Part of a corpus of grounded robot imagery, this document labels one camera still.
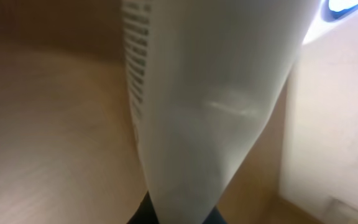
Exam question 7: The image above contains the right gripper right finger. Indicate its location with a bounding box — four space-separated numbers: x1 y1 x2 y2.
203 207 227 224

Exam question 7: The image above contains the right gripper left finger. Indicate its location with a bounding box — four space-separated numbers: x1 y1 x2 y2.
127 192 159 224

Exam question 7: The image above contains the white tube with wooden cap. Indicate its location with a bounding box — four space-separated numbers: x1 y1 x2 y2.
122 0 319 223

